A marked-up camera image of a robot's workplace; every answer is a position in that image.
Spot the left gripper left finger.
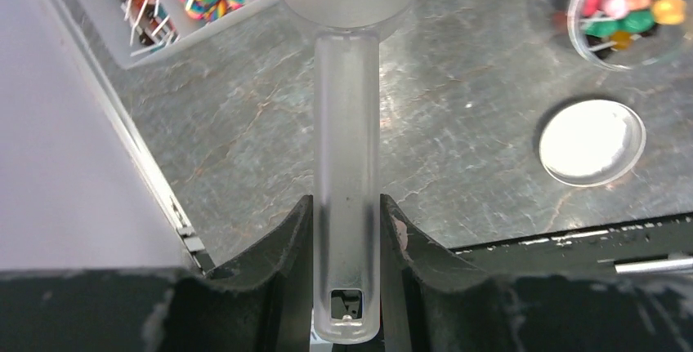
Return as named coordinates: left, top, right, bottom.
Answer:
left=1, top=196, right=313, bottom=351

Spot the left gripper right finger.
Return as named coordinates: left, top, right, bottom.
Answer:
left=381, top=195, right=692, bottom=351

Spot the clear plastic scoop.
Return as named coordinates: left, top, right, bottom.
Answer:
left=279, top=0, right=415, bottom=345

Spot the clear round dish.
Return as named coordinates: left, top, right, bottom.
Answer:
left=562, top=0, right=692, bottom=71

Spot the round clear lid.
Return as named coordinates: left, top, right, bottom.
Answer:
left=536, top=99, right=647, bottom=188

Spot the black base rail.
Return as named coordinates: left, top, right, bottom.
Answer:
left=451, top=213, right=692, bottom=274

